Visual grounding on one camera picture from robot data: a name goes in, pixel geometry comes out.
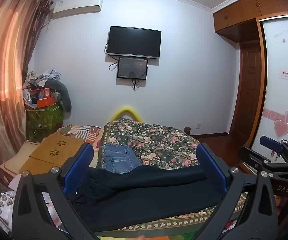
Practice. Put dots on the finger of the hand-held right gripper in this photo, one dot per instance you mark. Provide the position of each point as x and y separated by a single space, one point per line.
271 143
264 163

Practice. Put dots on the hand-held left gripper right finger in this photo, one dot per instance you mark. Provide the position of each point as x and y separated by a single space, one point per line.
209 160

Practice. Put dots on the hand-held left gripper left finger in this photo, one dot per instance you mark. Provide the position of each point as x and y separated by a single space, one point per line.
84 160

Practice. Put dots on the dark navy pants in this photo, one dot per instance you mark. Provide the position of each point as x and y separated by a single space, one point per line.
139 200

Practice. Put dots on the striped patchwork cloth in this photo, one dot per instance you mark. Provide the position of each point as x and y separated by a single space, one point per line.
79 131

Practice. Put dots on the wooden lap desk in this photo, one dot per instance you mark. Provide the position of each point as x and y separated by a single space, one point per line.
48 155

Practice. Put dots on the blue denim jeans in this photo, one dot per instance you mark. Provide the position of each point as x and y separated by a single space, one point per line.
120 158

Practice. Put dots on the white heart-print wardrobe door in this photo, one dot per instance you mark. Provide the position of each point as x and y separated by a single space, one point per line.
281 100

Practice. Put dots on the floral green blanket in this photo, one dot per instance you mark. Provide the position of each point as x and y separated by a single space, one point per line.
164 145

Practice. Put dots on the green leaf-print storage bag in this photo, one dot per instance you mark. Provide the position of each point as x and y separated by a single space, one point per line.
46 120

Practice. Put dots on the brown wooden door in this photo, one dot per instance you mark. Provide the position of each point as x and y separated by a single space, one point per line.
249 92

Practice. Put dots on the grey bolster pillow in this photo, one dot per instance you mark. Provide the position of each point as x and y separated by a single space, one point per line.
65 97

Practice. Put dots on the yellow foam headboard guard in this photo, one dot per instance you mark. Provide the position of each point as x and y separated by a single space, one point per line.
126 110

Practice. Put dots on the orange box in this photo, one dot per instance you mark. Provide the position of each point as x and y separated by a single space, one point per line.
46 102

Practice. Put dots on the beige bed mat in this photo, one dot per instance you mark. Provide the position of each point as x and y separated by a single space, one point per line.
13 162

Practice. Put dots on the small red-white label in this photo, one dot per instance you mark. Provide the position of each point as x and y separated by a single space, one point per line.
284 73

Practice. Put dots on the pile of clothes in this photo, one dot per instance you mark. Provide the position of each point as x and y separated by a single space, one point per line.
43 76

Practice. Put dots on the small black monitor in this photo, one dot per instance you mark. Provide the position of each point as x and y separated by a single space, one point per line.
132 67

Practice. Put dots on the pink brown curtain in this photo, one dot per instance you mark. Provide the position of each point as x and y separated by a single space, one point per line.
6 67

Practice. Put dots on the wooden overhead cabinets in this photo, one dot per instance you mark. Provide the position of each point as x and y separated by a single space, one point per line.
239 15

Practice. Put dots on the white air conditioner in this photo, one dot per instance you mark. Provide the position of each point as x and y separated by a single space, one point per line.
79 5

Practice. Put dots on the white wall socket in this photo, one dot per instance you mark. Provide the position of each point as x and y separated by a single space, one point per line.
198 125

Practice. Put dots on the wooden bed post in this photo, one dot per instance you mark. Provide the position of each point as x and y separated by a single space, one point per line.
187 130

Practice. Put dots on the black wall television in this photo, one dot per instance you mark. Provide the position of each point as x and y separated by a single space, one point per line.
134 42

